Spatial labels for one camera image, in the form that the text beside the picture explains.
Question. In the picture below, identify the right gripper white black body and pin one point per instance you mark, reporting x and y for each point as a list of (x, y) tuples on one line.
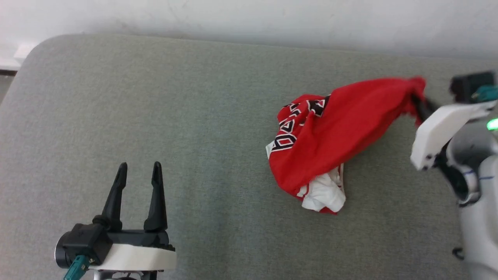
[(439, 128)]

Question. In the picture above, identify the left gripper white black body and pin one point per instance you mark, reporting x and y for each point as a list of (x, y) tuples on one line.
[(136, 256)]

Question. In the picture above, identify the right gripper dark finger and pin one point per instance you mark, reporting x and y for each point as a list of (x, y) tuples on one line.
[(423, 108)]

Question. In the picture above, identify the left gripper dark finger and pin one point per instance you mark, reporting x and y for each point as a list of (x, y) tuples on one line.
[(116, 194), (157, 198)]

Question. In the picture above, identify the red jersey with white trim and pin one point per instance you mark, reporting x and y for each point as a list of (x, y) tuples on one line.
[(334, 128)]

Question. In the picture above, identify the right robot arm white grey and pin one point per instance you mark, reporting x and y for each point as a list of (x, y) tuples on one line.
[(482, 217)]

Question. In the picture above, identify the grey-green fabric sofa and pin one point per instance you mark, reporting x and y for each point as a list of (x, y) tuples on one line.
[(202, 128)]

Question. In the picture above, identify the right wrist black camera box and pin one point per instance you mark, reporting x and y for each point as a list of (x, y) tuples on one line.
[(469, 87)]

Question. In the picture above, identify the white wall baseboard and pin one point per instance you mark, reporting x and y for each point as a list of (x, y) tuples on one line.
[(15, 54)]

